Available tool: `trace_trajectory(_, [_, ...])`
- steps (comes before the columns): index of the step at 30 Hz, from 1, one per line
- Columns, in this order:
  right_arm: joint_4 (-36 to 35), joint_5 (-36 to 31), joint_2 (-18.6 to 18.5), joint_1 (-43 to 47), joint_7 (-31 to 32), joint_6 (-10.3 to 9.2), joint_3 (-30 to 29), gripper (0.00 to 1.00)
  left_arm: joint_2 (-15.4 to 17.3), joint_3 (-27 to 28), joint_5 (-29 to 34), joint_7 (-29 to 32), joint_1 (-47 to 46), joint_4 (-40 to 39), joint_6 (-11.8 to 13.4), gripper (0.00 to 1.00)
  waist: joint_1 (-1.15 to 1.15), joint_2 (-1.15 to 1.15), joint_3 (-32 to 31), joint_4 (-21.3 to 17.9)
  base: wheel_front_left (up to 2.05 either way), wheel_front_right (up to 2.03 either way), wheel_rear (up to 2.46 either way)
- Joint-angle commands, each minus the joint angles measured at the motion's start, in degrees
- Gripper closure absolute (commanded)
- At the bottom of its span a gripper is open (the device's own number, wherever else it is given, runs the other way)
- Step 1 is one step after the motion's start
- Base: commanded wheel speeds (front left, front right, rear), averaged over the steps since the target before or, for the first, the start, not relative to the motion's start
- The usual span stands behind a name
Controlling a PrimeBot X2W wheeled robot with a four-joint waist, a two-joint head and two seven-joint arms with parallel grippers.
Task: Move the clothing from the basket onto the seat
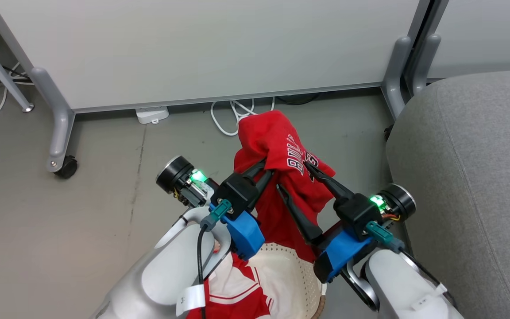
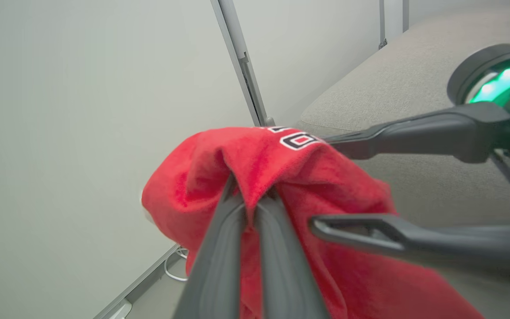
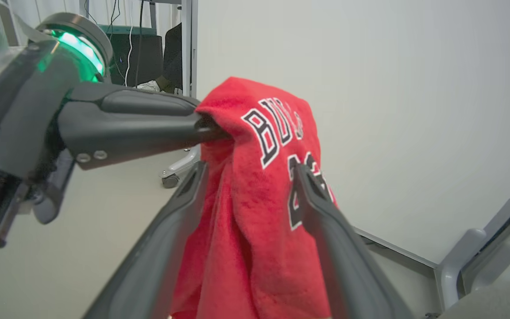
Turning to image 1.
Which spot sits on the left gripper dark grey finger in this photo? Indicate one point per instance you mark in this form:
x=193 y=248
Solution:
x=255 y=168
x=264 y=184

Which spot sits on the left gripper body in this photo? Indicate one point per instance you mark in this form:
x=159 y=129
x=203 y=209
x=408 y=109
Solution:
x=191 y=186

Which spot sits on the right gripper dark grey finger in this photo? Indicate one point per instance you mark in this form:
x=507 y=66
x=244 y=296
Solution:
x=328 y=179
x=301 y=215

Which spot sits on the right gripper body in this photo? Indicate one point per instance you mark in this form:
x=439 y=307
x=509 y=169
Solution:
x=396 y=201

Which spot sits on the red Bulls shirt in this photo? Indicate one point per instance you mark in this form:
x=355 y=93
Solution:
x=277 y=141

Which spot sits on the red white striped garment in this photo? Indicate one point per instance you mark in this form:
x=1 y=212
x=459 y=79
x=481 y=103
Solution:
x=237 y=292

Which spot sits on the cream perforated laundry basket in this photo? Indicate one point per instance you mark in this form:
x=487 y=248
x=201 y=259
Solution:
x=301 y=274

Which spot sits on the small black caster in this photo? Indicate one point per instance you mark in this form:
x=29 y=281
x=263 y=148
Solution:
x=388 y=132

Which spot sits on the grey fabric sofa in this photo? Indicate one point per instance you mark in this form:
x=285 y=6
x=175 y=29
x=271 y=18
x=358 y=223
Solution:
x=472 y=186

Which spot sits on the white power strip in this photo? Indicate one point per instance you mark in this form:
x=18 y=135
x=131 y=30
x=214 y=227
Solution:
x=152 y=114

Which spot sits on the black caster wheel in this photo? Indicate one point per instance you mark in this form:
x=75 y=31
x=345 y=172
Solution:
x=67 y=168

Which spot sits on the large white partition panel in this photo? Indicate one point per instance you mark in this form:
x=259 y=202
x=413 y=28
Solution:
x=215 y=48

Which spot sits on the grey partition foot with caster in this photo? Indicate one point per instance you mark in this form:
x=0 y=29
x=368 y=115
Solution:
x=60 y=119

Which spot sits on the narrow white partition panel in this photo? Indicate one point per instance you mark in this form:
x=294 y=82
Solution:
x=485 y=35

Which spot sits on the grey metal table leg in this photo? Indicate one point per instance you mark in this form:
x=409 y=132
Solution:
x=2 y=73

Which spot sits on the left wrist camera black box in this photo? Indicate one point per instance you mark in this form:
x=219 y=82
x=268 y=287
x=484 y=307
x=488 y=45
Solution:
x=237 y=192

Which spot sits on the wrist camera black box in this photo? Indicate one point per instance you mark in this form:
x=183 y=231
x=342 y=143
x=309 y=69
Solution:
x=237 y=192
x=357 y=215

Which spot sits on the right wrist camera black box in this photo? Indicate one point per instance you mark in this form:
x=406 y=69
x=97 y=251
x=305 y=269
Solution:
x=357 y=215

